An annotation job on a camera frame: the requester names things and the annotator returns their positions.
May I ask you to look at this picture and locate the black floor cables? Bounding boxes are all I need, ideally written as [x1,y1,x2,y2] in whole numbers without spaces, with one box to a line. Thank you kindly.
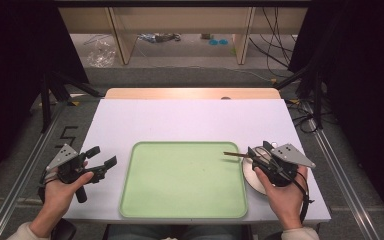
[285,99,331,135]

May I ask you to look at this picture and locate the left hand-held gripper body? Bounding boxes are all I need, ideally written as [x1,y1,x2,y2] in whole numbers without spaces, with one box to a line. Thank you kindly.
[45,143,98,205]

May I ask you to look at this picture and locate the black hanging cables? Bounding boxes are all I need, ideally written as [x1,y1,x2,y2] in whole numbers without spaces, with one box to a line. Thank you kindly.
[247,6,298,70]

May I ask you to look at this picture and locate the black curtain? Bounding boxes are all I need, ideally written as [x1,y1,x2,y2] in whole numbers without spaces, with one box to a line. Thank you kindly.
[0,0,90,196]
[287,0,384,233]

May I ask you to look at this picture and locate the brown wooden chopsticks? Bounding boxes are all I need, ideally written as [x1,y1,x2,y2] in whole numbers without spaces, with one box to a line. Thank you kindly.
[223,151,252,159]

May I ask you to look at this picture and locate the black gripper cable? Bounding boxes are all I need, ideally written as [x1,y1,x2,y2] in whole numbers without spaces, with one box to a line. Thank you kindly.
[291,171,315,225]
[37,168,59,205]

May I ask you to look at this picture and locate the aluminium floor rail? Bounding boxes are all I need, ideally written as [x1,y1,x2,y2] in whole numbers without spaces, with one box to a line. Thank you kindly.
[303,99,382,240]
[0,101,66,240]

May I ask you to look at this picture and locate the blue round discs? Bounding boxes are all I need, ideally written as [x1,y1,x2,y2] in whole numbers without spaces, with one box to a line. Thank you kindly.
[208,38,230,47]

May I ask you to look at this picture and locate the light wooden shelf unit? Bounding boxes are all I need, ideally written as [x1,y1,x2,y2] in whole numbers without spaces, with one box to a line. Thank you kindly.
[58,6,309,66]

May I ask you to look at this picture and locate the black chair part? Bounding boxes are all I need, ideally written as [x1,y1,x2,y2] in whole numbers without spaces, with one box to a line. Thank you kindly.
[50,218,78,240]

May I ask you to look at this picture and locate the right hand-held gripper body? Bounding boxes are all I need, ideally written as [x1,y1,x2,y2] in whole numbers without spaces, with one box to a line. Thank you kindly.
[253,142,316,188]

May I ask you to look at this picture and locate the white round plate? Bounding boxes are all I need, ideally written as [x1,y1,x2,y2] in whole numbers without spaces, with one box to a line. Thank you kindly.
[241,155,272,196]

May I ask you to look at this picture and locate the clear plastic bag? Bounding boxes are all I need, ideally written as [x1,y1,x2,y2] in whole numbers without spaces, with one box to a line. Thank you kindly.
[85,40,118,69]

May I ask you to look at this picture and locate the white table cover board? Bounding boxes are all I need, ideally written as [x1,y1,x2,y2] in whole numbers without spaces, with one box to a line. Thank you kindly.
[62,98,332,225]

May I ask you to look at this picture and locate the person's right hand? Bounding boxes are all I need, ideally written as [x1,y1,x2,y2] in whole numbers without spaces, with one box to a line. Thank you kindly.
[253,164,310,232]

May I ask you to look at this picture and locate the black metal stand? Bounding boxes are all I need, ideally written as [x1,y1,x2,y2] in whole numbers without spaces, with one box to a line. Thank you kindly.
[273,61,325,131]
[39,70,102,134]

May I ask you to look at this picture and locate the bundle of small parts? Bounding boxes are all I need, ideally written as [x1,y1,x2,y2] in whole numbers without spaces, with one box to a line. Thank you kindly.
[137,32,182,44]

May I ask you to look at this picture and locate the light green tray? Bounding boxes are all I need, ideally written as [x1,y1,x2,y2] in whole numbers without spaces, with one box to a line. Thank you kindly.
[118,141,249,220]

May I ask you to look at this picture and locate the person's left hand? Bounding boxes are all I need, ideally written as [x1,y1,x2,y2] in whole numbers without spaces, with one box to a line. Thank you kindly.
[41,161,95,224]

